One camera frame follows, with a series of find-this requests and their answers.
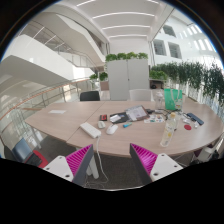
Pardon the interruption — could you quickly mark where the white power cable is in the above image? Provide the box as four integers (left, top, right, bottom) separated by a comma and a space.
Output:
84, 135, 110, 188

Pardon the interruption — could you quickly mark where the green paper bag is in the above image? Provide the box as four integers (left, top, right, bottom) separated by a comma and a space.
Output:
164, 89, 183, 110

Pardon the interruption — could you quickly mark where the small white green device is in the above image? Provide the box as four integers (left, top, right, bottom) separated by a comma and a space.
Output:
98, 121, 106, 129

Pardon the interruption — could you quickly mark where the black chair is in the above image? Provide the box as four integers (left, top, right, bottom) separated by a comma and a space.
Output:
80, 91, 100, 101

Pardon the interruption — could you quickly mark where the white computer mouse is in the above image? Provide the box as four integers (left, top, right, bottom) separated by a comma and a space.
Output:
106, 124, 118, 135

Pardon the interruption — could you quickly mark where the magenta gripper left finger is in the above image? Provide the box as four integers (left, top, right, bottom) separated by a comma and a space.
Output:
42, 144, 95, 186

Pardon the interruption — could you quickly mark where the red and blue chair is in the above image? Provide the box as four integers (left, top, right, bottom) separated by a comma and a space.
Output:
12, 138, 48, 168

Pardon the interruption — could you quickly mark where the clear plastic water bottle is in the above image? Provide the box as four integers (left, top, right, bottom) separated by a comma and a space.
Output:
160, 112, 176, 147

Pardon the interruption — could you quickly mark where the dark blue phone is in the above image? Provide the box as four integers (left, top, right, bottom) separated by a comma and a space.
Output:
187, 113, 204, 125

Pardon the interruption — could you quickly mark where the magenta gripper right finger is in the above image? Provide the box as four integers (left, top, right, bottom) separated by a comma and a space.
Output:
129, 143, 184, 185

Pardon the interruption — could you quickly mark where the green plant hedge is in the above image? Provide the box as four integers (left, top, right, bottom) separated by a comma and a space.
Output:
149, 62, 224, 106

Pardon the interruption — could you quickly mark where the red round lid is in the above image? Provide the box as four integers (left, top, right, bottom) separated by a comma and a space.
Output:
184, 125, 192, 130

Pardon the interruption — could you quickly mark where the white cabinet with plants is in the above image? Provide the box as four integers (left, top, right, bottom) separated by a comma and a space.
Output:
106, 52, 149, 101

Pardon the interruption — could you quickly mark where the blue marker pen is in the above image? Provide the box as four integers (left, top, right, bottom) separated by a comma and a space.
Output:
123, 123, 132, 128

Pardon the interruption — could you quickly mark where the small red black box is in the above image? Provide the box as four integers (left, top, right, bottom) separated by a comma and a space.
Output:
100, 114, 107, 121

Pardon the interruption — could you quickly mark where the white paper sheet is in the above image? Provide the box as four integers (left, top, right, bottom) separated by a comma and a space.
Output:
49, 110, 66, 114

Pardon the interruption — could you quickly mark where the clear glass jar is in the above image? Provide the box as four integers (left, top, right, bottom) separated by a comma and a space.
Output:
155, 92, 163, 110

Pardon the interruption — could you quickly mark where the open notebook with papers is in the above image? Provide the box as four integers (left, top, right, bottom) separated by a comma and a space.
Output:
126, 105, 148, 121

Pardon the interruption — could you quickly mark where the white power strip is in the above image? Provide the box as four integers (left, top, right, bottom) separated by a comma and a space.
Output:
80, 122, 101, 138

